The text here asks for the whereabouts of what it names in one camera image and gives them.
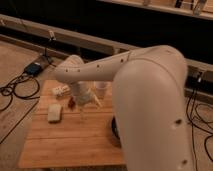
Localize wooden table board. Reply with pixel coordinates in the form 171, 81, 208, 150
18, 80, 124, 169

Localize white sponge block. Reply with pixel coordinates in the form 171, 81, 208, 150
47, 104, 62, 123

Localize black cables right floor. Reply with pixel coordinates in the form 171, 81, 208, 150
185, 71, 213, 164

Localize black round bowl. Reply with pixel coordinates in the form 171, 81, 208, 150
111, 117, 120, 140

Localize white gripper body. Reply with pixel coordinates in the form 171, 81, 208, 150
70, 82, 94, 106

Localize white dice block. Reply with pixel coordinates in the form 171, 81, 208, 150
52, 85, 70, 97

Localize black floor cable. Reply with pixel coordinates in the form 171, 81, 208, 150
0, 72, 41, 113

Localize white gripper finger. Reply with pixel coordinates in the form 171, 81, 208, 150
93, 95, 102, 107
79, 106, 84, 120

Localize black power adapter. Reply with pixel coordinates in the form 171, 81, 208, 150
24, 63, 43, 76

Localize white plastic cup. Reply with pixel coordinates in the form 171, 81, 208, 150
94, 81, 108, 99

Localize small red object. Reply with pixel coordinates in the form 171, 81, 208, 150
68, 97, 75, 109

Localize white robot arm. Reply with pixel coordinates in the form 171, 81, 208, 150
55, 45, 194, 171

